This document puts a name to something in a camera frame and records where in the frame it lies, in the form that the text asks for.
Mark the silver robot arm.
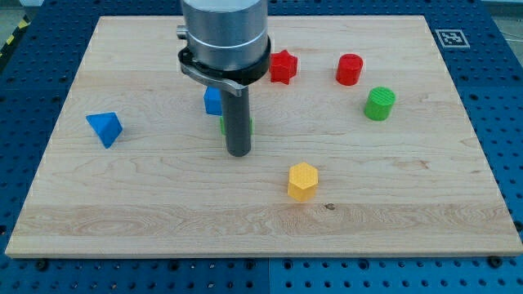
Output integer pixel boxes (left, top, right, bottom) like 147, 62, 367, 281
181, 0, 270, 71

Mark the light wooden board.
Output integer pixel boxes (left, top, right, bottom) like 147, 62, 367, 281
6, 16, 522, 258

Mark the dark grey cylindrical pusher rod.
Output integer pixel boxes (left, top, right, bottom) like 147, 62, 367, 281
220, 87, 251, 157

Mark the green block behind rod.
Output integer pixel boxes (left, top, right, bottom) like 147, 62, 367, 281
219, 116, 253, 136

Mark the yellow hexagon block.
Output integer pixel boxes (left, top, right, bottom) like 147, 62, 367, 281
288, 162, 319, 202

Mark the blue cube block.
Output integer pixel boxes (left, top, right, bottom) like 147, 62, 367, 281
203, 87, 222, 116

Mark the black clamp with metal lever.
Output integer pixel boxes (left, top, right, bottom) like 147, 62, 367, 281
177, 38, 271, 97

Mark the red star block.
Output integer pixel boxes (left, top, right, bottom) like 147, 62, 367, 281
269, 50, 298, 85

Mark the red cylinder block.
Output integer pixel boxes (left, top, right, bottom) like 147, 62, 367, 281
336, 53, 364, 86

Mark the green cylinder block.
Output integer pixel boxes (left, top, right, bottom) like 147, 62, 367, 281
364, 87, 396, 121

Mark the blue triangular block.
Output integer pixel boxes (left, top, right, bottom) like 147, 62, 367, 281
86, 112, 123, 149

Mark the white fiducial marker tag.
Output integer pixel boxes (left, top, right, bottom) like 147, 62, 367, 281
436, 29, 470, 48

